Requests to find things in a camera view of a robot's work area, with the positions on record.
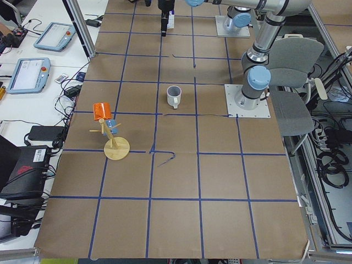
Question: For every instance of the orange mug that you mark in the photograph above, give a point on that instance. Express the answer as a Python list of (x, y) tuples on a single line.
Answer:
[(102, 110)]

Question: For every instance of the lower teach pendant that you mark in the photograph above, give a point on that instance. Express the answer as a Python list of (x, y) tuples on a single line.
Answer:
[(30, 76)]

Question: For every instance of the wooden mug tree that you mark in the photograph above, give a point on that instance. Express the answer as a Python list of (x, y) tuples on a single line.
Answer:
[(116, 148)]

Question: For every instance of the black power brick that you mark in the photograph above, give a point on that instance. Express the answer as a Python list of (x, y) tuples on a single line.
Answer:
[(55, 134)]

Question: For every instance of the aluminium frame post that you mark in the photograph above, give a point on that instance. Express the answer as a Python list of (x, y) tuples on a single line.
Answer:
[(73, 9)]

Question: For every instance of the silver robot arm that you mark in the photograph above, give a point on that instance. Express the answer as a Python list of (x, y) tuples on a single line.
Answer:
[(256, 76), (232, 11)]

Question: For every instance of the whole milk carton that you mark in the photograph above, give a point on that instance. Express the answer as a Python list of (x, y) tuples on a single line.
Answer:
[(170, 24)]

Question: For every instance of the blue mug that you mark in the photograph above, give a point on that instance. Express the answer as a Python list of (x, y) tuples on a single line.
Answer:
[(108, 124)]

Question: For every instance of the small black power adapter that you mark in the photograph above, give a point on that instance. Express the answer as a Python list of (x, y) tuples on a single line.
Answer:
[(93, 23)]

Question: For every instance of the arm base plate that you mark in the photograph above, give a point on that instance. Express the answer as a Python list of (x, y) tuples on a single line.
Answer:
[(240, 106), (233, 27)]

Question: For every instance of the upper teach pendant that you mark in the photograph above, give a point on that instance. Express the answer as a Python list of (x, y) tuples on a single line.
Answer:
[(55, 37)]

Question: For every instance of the white grey mug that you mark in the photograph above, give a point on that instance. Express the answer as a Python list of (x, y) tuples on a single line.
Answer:
[(174, 94)]

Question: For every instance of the teach pendant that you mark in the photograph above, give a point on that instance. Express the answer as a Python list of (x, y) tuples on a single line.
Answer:
[(30, 76), (55, 37)]

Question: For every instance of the small remote control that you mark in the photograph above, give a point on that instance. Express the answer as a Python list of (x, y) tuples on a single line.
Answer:
[(61, 78)]

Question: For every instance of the grey office chair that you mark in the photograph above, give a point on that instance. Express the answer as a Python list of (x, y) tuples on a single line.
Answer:
[(289, 62)]

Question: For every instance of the black laptop computer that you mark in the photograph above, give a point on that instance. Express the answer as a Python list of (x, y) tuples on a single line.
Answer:
[(23, 172)]

